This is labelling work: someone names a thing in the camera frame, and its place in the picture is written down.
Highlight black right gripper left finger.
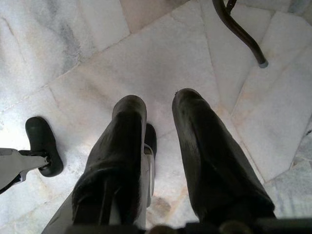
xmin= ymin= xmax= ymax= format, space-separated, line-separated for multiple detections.
xmin=72 ymin=95 xmax=147 ymax=225

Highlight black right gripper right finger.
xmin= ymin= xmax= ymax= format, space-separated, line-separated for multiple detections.
xmin=171 ymin=88 xmax=276 ymax=223

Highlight grey robot right leg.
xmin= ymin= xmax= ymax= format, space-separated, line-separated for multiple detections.
xmin=41 ymin=143 xmax=156 ymax=234

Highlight grey robot leg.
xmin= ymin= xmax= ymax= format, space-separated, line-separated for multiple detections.
xmin=41 ymin=143 xmax=156 ymax=234
xmin=0 ymin=148 xmax=49 ymax=195

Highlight black robot right foot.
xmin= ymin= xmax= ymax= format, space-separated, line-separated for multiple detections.
xmin=145 ymin=123 xmax=157 ymax=156

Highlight black robot foot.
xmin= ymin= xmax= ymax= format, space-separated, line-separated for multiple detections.
xmin=145 ymin=123 xmax=157 ymax=156
xmin=25 ymin=117 xmax=64 ymax=177

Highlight black robot left foot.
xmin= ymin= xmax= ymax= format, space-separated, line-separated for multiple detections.
xmin=25 ymin=117 xmax=64 ymax=177

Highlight grey robot left leg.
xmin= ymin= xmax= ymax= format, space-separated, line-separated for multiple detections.
xmin=0 ymin=148 xmax=49 ymax=195

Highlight dark curved metal furniture leg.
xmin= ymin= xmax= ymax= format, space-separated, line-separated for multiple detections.
xmin=212 ymin=0 xmax=269 ymax=68

